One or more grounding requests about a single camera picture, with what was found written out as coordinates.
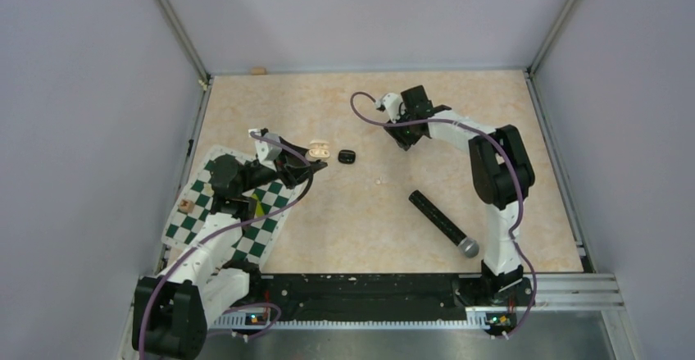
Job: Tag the green white lego brick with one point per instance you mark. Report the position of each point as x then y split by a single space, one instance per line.
257 207

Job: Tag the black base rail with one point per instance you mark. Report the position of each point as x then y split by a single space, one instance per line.
381 297

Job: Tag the small wooden cork piece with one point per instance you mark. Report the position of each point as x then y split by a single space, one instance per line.
258 71

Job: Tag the black earbud charging case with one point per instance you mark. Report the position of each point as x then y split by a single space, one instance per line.
346 156

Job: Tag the green white chessboard mat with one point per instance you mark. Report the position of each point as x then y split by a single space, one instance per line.
258 239

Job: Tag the black microphone grey head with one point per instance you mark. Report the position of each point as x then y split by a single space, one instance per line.
467 246

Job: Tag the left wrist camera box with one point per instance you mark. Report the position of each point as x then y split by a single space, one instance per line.
266 144

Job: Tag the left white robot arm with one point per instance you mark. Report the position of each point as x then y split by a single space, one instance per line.
175 310

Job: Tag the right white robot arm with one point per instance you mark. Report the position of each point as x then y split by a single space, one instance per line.
501 171

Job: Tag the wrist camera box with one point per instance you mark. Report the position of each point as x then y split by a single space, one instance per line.
266 144
391 104

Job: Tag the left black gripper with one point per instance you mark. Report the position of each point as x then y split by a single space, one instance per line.
293 170

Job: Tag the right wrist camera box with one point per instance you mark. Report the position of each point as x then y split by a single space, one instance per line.
391 104

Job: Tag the brown wooden chess piece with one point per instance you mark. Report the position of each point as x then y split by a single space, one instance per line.
186 205

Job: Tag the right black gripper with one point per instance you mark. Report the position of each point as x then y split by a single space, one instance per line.
404 141

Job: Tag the white earbud charging case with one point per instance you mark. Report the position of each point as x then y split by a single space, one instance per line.
318 149

